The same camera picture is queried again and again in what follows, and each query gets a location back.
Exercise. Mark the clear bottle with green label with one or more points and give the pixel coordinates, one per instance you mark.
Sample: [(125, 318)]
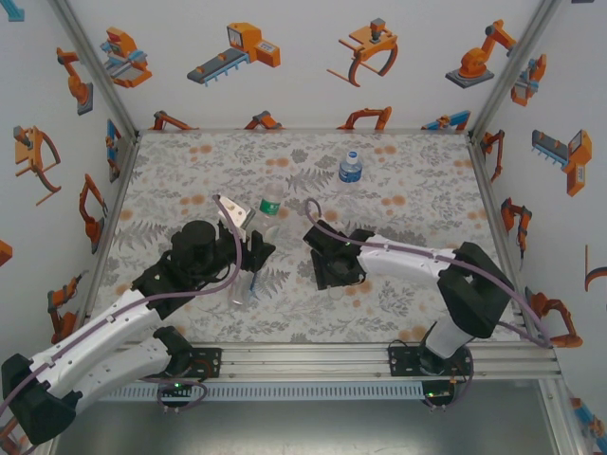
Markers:
[(270, 208)]

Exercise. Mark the clear bottle with narrow label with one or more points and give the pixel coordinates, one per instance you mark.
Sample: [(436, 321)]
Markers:
[(239, 296)]

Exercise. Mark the clear bottle with blue label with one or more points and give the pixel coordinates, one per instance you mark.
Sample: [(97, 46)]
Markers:
[(350, 173)]

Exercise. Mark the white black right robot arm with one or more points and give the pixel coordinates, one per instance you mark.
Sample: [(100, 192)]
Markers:
[(403, 265)]

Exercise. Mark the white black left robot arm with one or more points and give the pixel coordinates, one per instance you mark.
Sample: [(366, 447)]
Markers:
[(95, 332)]

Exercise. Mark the floral table mat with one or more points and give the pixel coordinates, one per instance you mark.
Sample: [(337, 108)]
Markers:
[(332, 156)]

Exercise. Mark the small circuit board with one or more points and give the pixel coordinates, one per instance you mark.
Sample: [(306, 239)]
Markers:
[(436, 393), (175, 386)]

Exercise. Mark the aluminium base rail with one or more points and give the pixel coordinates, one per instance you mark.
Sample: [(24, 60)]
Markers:
[(303, 360)]

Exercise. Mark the aluminium side frame rail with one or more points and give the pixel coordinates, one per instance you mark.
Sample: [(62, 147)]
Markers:
[(495, 213), (113, 213)]

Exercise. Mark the aluminium rear frame rail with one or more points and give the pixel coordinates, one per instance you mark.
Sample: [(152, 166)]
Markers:
[(303, 131)]

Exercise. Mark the aluminium frame post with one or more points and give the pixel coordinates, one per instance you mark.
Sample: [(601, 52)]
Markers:
[(508, 71), (562, 422), (97, 71), (45, 449)]

